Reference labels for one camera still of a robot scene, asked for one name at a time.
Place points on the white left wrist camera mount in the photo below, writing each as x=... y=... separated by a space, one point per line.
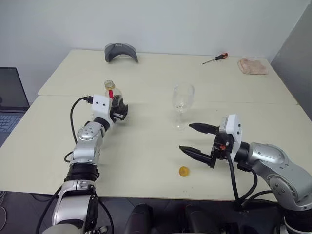
x=101 y=108

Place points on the yellow bottle cap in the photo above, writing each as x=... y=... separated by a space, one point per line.
x=184 y=171

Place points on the grey curved visor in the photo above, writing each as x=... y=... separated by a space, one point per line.
x=122 y=48

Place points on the clear plastic cola bottle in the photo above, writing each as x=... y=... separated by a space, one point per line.
x=117 y=92

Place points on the dark rounded shape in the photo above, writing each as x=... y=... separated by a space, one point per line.
x=140 y=219

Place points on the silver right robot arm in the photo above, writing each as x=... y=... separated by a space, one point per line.
x=275 y=161

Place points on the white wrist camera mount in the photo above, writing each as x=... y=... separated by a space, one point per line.
x=101 y=108
x=234 y=131

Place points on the grey partition panel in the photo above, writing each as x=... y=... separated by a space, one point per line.
x=295 y=61

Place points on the grey laptop computer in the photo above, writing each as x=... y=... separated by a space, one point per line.
x=11 y=90

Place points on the pink crumpled cloth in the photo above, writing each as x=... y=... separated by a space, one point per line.
x=253 y=65

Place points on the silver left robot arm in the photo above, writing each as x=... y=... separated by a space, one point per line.
x=86 y=132

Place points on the clear wine glass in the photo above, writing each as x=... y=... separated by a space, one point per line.
x=181 y=102

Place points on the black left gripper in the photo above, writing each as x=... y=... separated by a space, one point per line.
x=120 y=112

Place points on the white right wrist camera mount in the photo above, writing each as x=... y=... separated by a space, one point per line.
x=234 y=131

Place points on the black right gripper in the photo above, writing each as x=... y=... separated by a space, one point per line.
x=220 y=148

